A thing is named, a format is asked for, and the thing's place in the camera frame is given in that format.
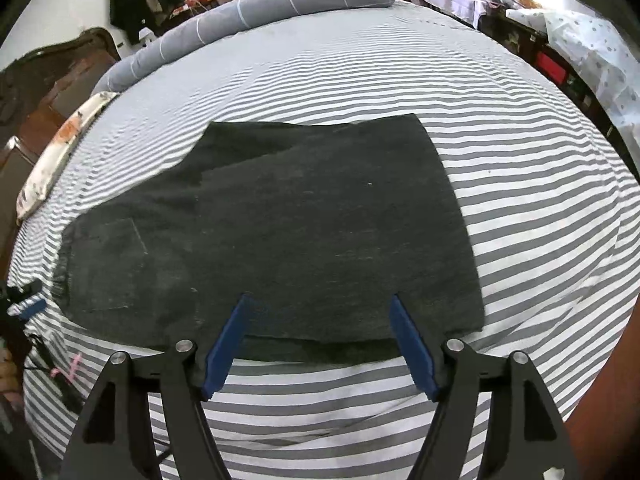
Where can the dark low cabinet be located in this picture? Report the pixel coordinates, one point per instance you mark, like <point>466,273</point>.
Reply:
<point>533,48</point>

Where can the white patterned cloth cover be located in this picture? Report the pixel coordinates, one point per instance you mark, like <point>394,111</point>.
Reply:
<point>600,56</point>

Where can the black denim pants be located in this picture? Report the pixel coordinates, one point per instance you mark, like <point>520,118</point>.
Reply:
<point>320,227</point>

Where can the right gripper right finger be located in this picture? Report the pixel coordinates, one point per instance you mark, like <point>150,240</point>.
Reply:
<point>526,437</point>

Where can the grey white striped bed sheet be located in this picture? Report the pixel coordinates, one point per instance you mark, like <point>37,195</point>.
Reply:
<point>552,213</point>

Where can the floral white pillow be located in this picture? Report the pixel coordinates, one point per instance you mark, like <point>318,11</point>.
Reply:
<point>54,157</point>

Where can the grey rolled duvet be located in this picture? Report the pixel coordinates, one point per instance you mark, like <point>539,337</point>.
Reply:
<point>213,25</point>

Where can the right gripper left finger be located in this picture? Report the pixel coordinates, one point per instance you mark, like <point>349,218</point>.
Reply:
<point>142,411</point>

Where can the dark wooden headboard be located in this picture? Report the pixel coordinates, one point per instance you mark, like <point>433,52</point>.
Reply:
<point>38,93</point>

